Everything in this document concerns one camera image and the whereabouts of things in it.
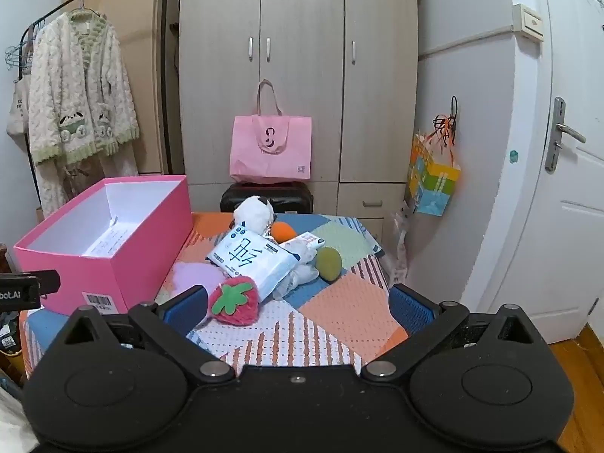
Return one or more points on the small tissue pack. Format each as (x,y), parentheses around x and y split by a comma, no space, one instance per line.
(304,241)

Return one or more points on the white door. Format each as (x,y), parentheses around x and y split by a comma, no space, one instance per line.
(566,245)

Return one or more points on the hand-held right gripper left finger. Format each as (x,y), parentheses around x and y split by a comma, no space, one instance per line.
(188,303)

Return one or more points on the purple plush toy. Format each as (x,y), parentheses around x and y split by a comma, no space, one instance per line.
(193,273)

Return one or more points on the teal round sticker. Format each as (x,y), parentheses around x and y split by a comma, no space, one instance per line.
(513,156)

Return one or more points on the pink cardboard box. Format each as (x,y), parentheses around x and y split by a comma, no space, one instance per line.
(94,269)

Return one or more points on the tan upright board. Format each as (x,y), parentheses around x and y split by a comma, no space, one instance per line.
(141,56)

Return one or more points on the red strawberry plush toy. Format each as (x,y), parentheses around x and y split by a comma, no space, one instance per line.
(236,302)

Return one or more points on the black suitcase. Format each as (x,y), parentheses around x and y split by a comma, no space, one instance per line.
(292,198)

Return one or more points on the colourful paper gift bag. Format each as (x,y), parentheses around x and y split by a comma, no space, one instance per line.
(432,184)

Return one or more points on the white wall switch box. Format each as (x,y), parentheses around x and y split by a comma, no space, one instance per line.
(527,21)

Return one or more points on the orange plush toy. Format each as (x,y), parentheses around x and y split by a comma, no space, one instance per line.
(283,232)

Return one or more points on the large white tissue pack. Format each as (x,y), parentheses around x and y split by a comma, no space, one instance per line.
(250,259)

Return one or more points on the white plastic bag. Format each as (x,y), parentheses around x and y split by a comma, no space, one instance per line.
(402,245)

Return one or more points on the green plush toy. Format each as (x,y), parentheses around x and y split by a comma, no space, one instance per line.
(328,264)

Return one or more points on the metal clothes hangers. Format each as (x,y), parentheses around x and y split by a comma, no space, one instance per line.
(21,52)

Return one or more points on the black metal clothes rack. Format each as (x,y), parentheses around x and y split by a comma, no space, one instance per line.
(166,80)

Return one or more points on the cream cloth bag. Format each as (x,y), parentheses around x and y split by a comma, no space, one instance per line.
(18,113)

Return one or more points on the pink tote bag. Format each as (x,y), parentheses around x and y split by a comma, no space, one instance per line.
(271,151)

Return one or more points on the white plush toy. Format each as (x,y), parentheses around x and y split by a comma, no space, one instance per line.
(252,214)

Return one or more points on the grey wooden wardrobe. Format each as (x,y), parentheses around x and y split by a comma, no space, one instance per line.
(302,9)

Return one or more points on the cream knitted sweater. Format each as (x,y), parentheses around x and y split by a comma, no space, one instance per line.
(80,85)

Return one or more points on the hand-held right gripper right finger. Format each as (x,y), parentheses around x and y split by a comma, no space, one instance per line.
(410,304)

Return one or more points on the patchwork patterned blanket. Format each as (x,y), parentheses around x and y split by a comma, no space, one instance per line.
(339,302)

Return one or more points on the white paper sheet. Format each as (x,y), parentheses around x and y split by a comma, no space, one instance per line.
(109,238)

